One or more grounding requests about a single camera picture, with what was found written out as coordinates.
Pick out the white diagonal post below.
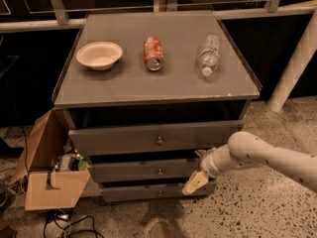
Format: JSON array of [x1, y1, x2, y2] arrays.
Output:
[[267, 9, 317, 112]]

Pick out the grey bottom drawer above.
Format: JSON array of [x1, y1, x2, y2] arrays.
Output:
[[99, 180, 218, 203]]

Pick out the grey drawer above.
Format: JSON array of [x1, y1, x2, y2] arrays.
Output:
[[88, 158, 199, 182], [69, 120, 244, 156], [99, 180, 218, 203]]

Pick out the metal railing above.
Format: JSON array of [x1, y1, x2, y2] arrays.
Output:
[[1, 0, 316, 33]]

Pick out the grey top drawer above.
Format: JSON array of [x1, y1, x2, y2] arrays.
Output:
[[69, 120, 244, 156]]

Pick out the clear plastic water bottle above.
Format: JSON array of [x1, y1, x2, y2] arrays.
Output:
[[199, 34, 220, 77]]

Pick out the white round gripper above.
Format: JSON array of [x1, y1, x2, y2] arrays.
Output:
[[182, 148, 220, 195]]

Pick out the grey drawer cabinet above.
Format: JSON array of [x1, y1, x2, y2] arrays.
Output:
[[53, 11, 261, 192]]

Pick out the orange soda can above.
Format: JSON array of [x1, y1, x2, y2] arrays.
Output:
[[144, 37, 164, 71]]

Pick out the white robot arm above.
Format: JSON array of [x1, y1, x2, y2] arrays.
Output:
[[182, 131, 317, 195]]

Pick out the open cardboard box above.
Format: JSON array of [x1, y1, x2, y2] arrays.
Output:
[[10, 110, 90, 211]]

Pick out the white paper bowl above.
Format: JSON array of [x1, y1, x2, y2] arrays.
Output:
[[76, 42, 123, 70]]

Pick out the black cables on floor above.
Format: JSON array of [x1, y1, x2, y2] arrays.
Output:
[[43, 208, 105, 238]]

